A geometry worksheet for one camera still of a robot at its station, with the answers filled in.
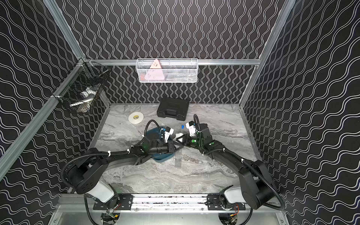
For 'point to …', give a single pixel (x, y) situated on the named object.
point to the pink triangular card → (155, 72)
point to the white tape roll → (136, 117)
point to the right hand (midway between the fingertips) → (177, 139)
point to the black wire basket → (79, 92)
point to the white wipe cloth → (178, 135)
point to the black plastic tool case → (173, 108)
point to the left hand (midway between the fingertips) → (183, 144)
